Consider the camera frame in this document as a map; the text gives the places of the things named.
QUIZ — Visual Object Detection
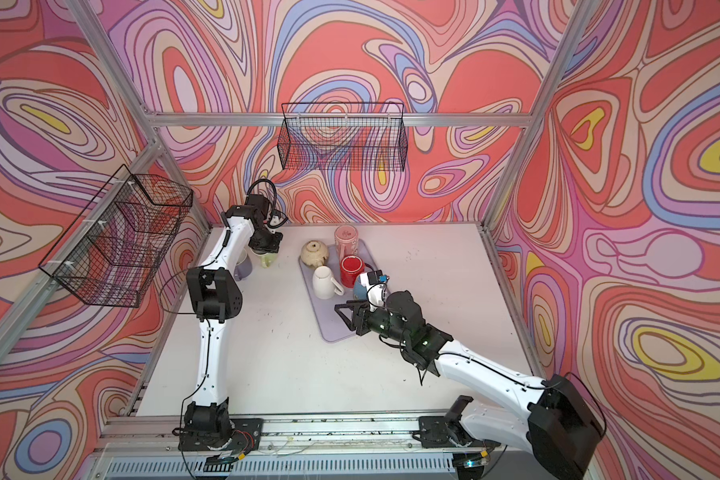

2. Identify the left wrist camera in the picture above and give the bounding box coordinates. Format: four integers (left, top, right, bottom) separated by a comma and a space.
264, 208, 289, 230

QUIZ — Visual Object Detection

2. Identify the black wire basket wall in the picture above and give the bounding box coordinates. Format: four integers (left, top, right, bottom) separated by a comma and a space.
38, 165, 194, 308
277, 101, 408, 172

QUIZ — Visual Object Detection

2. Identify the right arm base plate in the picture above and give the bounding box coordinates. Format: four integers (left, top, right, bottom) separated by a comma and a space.
411, 416, 500, 450

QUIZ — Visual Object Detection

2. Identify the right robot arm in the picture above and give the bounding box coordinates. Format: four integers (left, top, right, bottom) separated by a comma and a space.
334, 291, 606, 479

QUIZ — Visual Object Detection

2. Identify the lavender mug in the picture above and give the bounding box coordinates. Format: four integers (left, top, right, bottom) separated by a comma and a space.
233, 251, 253, 282

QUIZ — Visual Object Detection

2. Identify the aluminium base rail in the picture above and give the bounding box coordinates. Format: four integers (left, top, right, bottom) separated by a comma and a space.
77, 411, 595, 480

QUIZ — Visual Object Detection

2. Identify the beige ceramic teapot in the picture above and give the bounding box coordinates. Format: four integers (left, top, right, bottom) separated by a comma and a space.
300, 240, 330, 269

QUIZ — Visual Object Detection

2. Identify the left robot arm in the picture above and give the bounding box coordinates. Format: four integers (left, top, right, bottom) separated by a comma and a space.
174, 178, 288, 452

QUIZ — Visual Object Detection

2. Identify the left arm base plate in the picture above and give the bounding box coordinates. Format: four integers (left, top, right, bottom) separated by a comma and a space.
172, 417, 264, 453

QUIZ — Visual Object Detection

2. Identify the black wire basket back wall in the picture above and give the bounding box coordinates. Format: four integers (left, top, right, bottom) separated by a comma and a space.
277, 101, 408, 172

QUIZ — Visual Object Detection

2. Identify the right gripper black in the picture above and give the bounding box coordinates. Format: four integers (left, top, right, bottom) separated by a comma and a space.
334, 297, 409, 345

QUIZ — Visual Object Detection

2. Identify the white mug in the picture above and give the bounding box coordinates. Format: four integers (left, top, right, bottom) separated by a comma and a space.
312, 266, 345, 300

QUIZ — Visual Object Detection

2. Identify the lavender tray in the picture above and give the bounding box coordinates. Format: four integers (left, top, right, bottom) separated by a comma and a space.
299, 240, 379, 343

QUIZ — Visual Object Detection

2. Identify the light green mug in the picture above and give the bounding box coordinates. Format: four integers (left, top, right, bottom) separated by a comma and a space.
260, 253, 278, 268

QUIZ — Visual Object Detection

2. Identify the red mug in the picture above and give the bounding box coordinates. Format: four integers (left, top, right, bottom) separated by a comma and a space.
339, 255, 374, 288

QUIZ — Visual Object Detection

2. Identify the pink patterned mug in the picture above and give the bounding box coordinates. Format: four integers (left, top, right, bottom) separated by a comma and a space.
334, 224, 359, 260

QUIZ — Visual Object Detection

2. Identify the blue floral mug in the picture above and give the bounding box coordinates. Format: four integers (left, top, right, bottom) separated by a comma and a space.
353, 279, 368, 301

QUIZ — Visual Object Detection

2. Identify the black wire basket left wall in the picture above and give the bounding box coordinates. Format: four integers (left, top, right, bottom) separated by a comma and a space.
38, 165, 194, 308

